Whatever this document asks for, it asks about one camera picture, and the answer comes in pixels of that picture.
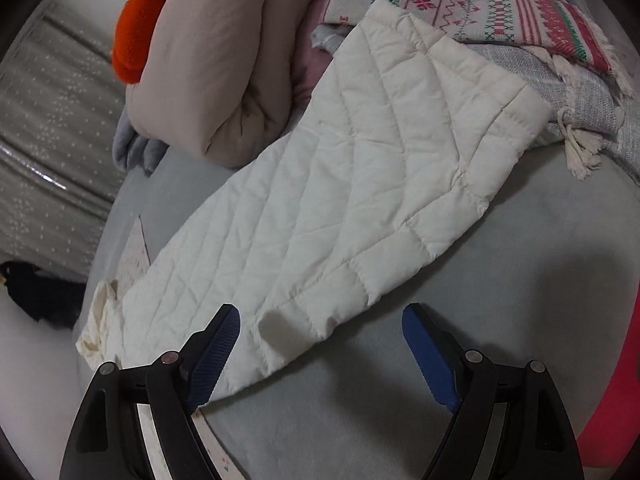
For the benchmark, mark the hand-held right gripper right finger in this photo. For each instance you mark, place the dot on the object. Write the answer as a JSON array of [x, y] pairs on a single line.
[[430, 355]]

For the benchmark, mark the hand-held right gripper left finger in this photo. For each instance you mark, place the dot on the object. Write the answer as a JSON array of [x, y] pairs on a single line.
[[210, 360]]

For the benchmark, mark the white quilted duvet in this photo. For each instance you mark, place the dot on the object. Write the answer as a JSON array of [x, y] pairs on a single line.
[[325, 200]]

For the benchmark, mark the black cloth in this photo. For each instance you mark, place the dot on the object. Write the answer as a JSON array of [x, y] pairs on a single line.
[[45, 295]]

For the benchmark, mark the bright pink cloth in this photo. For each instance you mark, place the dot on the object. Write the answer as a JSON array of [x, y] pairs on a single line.
[[615, 410]]

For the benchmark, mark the blue-grey blanket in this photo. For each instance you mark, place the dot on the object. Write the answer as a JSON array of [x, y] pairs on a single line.
[[130, 150]]

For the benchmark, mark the grey star-print curtain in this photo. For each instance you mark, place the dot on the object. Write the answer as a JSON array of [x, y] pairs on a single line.
[[50, 135]]

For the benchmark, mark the grey woven tasselled blanket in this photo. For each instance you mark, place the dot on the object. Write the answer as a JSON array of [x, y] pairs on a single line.
[[585, 105]]

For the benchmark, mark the beige folded duvet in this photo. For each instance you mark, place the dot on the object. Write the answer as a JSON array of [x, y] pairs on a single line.
[[215, 60]]

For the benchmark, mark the pale pink cloth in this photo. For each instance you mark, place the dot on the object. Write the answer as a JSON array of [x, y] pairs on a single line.
[[310, 70]]

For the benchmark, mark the orange pumpkin plush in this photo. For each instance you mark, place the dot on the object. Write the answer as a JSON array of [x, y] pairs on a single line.
[[135, 35]]

